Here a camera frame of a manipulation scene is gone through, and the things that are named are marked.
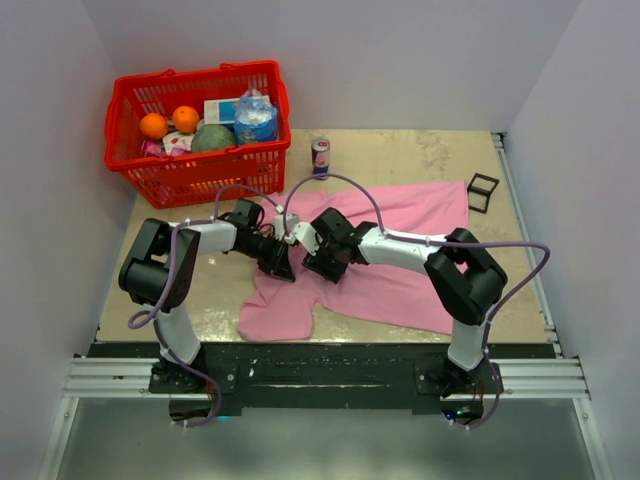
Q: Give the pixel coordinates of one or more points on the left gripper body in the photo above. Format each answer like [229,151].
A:
[267,253]

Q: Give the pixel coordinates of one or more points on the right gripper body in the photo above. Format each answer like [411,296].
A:
[327,262]

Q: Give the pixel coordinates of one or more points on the pink t-shirt garment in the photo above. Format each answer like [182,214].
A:
[280,310]

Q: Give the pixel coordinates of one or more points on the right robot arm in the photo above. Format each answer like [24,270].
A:
[466,278]

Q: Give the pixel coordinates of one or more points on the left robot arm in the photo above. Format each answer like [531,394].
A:
[158,269]

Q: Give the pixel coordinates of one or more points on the energy drink can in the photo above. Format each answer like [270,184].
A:
[320,157]

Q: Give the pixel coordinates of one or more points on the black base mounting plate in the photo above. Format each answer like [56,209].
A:
[413,377]

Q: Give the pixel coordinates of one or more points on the green melon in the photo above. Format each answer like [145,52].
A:
[212,137]

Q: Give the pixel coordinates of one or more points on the blue plastic bag pack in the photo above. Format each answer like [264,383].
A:
[247,134]

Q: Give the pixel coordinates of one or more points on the white red small package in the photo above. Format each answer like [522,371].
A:
[177,143]

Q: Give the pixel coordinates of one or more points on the white blue carton box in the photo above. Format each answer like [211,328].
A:
[220,112]

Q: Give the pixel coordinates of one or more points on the right orange fruit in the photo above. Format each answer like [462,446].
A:
[186,119]

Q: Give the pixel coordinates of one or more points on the orange fruit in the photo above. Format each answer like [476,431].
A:
[154,126]
[186,119]

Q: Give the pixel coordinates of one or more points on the pink snack packet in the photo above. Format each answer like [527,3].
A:
[153,149]

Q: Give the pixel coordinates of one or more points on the left orange fruit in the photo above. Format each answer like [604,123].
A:
[154,126]

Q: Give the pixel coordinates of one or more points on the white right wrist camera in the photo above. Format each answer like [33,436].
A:
[303,234]

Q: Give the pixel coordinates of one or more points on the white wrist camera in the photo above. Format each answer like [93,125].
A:
[303,234]
[283,224]

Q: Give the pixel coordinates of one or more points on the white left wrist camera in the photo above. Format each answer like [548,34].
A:
[283,224]

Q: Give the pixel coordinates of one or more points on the black square frame stand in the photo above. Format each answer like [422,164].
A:
[481,186]

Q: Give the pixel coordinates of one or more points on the aluminium rail frame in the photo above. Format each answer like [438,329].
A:
[526,348]

